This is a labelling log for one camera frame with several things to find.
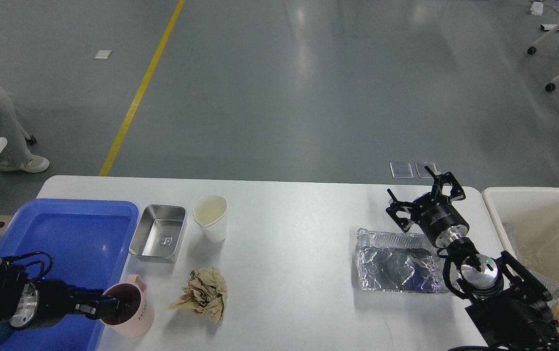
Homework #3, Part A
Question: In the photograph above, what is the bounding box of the foil container in bin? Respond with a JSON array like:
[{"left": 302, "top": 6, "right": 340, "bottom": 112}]
[{"left": 527, "top": 268, "right": 559, "bottom": 305}]

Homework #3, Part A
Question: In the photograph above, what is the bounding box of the aluminium foil container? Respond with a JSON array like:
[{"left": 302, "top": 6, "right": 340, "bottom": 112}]
[{"left": 355, "top": 228, "right": 451, "bottom": 294}]

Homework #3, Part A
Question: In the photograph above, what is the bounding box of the pink ceramic mug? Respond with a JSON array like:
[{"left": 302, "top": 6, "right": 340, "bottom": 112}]
[{"left": 100, "top": 274, "right": 155, "bottom": 338}]

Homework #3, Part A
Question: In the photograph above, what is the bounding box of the white paper cup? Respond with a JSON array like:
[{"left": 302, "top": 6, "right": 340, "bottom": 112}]
[{"left": 193, "top": 195, "right": 228, "bottom": 243}]

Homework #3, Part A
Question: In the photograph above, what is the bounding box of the clear floor plate left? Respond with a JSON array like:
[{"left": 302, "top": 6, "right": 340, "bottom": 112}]
[{"left": 389, "top": 161, "right": 414, "bottom": 178}]

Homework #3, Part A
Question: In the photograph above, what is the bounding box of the clear floor plate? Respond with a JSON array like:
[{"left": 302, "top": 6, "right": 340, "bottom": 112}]
[
  {"left": 414, "top": 161, "right": 439, "bottom": 178},
  {"left": 389, "top": 161, "right": 414, "bottom": 178}
]

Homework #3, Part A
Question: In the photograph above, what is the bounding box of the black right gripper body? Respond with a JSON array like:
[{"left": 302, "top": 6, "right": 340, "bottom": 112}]
[{"left": 410, "top": 195, "right": 470, "bottom": 248}]

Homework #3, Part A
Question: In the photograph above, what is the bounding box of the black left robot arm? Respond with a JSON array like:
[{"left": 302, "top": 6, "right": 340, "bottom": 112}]
[{"left": 0, "top": 250, "right": 128, "bottom": 332}]

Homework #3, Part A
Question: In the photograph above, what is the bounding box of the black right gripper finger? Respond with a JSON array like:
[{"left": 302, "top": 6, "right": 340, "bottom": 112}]
[
  {"left": 386, "top": 188, "right": 419, "bottom": 233},
  {"left": 429, "top": 173, "right": 466, "bottom": 203}
]

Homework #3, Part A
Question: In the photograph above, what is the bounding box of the crumpled brown paper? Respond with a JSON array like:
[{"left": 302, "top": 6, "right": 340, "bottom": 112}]
[{"left": 168, "top": 267, "right": 228, "bottom": 325}]

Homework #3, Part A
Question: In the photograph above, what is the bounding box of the beige plastic bin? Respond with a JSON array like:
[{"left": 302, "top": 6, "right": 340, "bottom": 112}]
[{"left": 482, "top": 187, "right": 559, "bottom": 337}]

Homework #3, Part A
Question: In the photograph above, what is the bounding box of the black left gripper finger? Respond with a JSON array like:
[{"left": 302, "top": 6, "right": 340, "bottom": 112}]
[{"left": 75, "top": 298, "right": 125, "bottom": 320}]

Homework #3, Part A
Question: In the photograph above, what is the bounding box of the clear floor plate right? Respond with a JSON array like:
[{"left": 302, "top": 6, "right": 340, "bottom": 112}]
[{"left": 414, "top": 161, "right": 439, "bottom": 178}]

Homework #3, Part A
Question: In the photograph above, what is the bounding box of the stainless steel rectangular tray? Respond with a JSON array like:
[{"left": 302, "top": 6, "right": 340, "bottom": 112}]
[{"left": 128, "top": 204, "right": 187, "bottom": 264}]

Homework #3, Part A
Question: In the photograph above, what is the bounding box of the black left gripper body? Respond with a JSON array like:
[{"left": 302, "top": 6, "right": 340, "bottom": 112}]
[{"left": 8, "top": 278, "right": 104, "bottom": 331}]

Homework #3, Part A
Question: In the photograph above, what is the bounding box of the blue plastic tray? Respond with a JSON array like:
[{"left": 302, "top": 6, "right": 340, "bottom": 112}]
[{"left": 0, "top": 198, "right": 139, "bottom": 351}]

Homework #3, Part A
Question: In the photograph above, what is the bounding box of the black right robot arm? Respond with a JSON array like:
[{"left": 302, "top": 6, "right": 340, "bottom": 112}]
[{"left": 386, "top": 166, "right": 559, "bottom": 351}]

